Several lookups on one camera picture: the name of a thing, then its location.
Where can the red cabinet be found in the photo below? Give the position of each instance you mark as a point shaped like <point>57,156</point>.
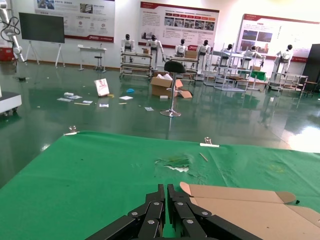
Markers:
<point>3,53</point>

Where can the white narrow table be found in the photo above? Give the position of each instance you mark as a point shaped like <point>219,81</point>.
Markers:
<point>91,48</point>

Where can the cardboard box with round hole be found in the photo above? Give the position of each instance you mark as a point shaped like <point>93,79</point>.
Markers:
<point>250,215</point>

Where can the wall poster with red stripe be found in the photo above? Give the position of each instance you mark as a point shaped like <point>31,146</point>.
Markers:
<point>95,20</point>

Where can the white paper sheet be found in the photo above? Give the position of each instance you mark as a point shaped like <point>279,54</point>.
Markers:
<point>149,108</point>
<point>103,105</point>
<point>65,99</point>
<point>126,98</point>

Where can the black bar stool chrome base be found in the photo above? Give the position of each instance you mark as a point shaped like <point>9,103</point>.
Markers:
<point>175,67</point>

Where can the white humanoid robot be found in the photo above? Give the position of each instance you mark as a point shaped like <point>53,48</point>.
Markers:
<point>127,43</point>
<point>155,45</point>
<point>251,52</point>
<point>180,48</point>
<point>228,48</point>
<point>285,55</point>
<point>203,50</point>

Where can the black display on stand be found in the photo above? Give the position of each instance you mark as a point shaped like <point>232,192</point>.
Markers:
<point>41,27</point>

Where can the white metal frame rack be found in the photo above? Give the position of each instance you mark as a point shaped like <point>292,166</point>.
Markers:
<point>225,80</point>

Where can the blue crumpled item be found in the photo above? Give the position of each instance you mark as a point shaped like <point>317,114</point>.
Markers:
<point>130,90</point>

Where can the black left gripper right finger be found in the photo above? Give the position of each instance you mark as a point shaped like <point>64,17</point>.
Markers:
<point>185,215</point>

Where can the small black stool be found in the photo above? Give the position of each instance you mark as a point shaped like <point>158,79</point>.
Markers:
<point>98,57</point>

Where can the long wooden stick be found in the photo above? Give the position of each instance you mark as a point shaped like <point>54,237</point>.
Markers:
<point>203,157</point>

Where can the table with green cover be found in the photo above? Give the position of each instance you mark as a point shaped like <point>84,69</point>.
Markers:
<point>258,75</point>

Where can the dark standing panel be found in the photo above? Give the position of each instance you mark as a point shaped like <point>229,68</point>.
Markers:
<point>313,62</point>

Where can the wall poster with photo row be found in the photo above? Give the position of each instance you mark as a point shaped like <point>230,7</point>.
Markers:
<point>155,17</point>

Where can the small black plastic piece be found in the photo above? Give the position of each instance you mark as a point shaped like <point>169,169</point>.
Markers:
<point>297,201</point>

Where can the white wheeled cart base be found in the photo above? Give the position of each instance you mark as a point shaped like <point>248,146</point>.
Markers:
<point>10,100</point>

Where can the open cardboard carton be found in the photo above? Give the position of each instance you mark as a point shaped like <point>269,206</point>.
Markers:
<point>160,87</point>

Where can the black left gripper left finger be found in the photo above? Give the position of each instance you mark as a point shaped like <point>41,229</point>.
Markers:
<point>150,215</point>

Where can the red and white paper bag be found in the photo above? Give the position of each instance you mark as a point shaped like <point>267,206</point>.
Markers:
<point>102,87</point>

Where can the green table cloth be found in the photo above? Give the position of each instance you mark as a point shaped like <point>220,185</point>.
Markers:
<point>87,175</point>

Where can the silver binder clip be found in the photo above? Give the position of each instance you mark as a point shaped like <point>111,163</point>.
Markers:
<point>72,133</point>
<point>210,145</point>

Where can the white industrial robot arm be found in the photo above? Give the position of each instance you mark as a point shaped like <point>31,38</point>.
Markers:
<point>15,45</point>

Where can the metal work rack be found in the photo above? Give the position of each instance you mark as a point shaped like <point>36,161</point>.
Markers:
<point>136,65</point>

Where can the wall poster with dark photos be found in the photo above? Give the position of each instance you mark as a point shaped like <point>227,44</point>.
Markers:
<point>275,27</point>

